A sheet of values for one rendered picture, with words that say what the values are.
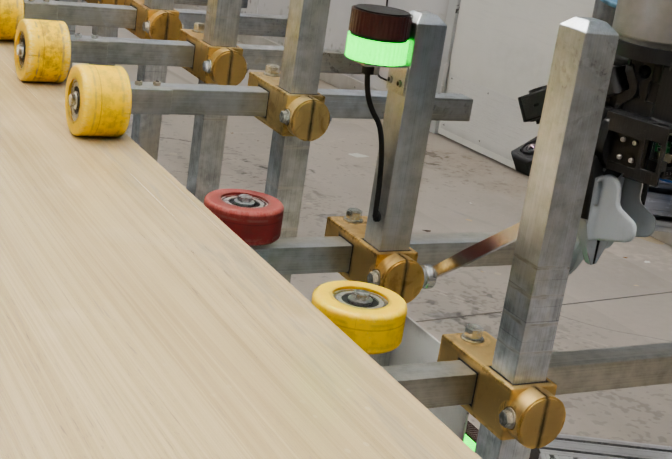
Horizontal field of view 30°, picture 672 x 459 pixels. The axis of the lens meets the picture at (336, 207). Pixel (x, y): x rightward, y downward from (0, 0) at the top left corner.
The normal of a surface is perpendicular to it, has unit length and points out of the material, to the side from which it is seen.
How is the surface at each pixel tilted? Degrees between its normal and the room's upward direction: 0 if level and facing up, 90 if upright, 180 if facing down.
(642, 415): 0
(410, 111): 90
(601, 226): 93
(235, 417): 0
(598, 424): 0
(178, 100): 90
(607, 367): 90
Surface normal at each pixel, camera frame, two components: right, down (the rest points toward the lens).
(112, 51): 0.44, 0.33
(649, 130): -0.68, 0.12
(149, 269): 0.15, -0.94
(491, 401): -0.88, 0.01
